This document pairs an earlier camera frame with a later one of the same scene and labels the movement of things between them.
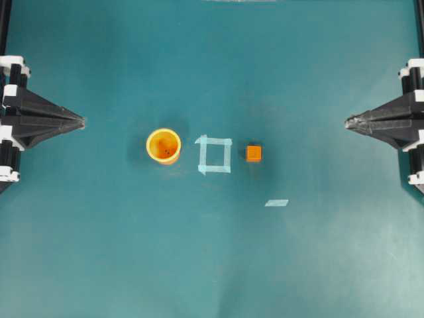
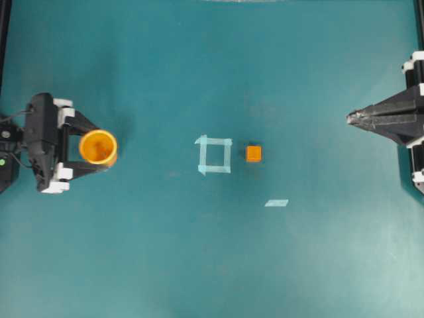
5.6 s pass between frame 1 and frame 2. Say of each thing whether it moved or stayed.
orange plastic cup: moved
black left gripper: moved
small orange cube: stayed
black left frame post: stayed
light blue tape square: stayed
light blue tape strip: stayed
